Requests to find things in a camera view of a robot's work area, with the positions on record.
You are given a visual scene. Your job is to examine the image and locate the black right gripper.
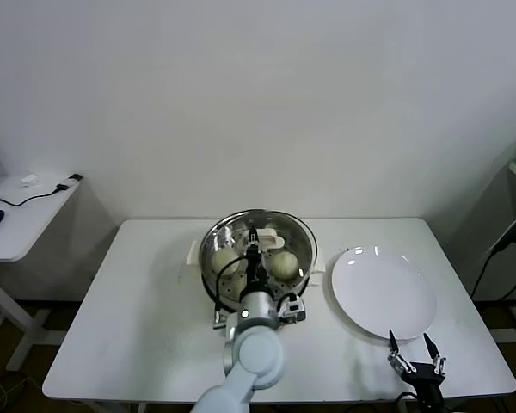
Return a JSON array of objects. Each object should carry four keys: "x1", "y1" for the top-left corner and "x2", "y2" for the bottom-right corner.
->
[{"x1": 386, "y1": 329, "x2": 448, "y2": 408}]

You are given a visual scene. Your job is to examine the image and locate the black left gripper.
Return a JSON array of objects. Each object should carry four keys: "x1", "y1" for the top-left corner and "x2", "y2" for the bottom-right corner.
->
[{"x1": 243, "y1": 230, "x2": 270, "y2": 295}]

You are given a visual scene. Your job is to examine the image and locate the stainless steel steamer basket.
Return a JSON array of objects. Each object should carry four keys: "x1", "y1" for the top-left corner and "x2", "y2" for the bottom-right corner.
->
[{"x1": 185, "y1": 209, "x2": 327, "y2": 313}]

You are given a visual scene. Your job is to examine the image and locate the white round plate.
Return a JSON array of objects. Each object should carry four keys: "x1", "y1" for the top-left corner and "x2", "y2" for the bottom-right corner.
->
[{"x1": 329, "y1": 245, "x2": 439, "y2": 343}]

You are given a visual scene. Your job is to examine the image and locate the white side desk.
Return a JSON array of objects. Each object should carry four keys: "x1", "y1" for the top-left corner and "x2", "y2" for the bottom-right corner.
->
[{"x1": 0, "y1": 175, "x2": 85, "y2": 373}]

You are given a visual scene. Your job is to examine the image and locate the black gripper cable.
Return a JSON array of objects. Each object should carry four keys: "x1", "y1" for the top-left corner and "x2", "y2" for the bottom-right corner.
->
[{"x1": 213, "y1": 256, "x2": 253, "y2": 330}]

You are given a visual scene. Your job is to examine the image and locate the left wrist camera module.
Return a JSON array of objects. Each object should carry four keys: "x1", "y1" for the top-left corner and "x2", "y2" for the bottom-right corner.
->
[{"x1": 277, "y1": 294, "x2": 307, "y2": 323}]

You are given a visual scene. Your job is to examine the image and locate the black cable with adapter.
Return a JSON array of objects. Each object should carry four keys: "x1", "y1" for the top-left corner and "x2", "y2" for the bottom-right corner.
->
[{"x1": 0, "y1": 173, "x2": 83, "y2": 208}]

